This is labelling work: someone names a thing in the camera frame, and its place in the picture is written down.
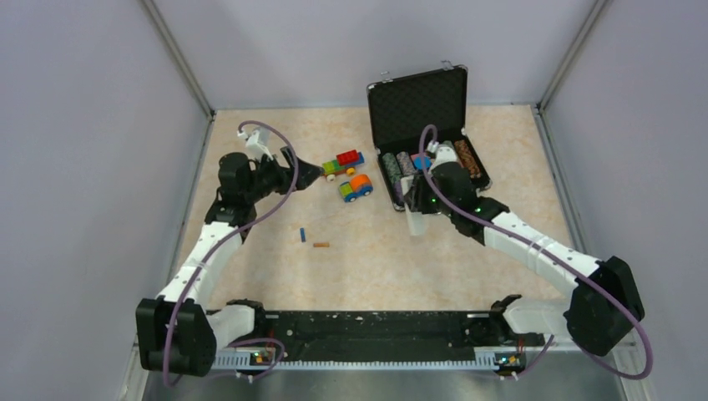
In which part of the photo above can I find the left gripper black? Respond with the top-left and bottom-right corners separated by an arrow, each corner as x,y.
245,145 -> 325,202

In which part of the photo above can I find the white remote control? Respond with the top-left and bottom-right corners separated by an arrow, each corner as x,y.
406,210 -> 427,236

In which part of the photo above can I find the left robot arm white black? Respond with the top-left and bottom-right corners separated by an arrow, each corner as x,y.
135,147 -> 323,379

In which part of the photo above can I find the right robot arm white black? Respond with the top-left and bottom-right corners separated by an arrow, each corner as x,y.
402,162 -> 645,356

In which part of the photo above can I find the blue poker chip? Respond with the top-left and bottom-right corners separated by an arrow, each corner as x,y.
413,156 -> 432,170

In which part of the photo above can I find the blue purple chip stack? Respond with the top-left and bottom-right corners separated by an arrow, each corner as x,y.
396,151 -> 418,176

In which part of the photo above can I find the red blue brick truck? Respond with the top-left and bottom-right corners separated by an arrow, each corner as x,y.
321,150 -> 365,181

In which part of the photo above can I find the green purple chip stack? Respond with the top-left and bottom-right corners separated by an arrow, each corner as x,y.
382,153 -> 404,206

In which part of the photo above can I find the orange blue toy car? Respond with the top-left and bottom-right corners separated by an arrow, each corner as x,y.
338,174 -> 373,203

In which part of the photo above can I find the brown orange chip stack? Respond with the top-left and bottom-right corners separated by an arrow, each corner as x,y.
453,140 -> 482,179

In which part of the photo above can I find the black poker chip case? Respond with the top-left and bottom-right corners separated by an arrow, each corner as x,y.
367,60 -> 493,211

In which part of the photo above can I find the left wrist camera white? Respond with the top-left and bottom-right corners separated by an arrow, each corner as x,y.
237,128 -> 273,162

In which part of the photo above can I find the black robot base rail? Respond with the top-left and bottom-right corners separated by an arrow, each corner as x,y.
212,311 -> 546,374

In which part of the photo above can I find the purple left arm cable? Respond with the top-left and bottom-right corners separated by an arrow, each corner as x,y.
161,120 -> 301,388

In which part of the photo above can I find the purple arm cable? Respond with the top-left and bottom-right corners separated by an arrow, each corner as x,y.
161,120 -> 301,388
417,124 -> 655,382

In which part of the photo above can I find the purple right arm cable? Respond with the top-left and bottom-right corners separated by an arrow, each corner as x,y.
417,124 -> 655,382

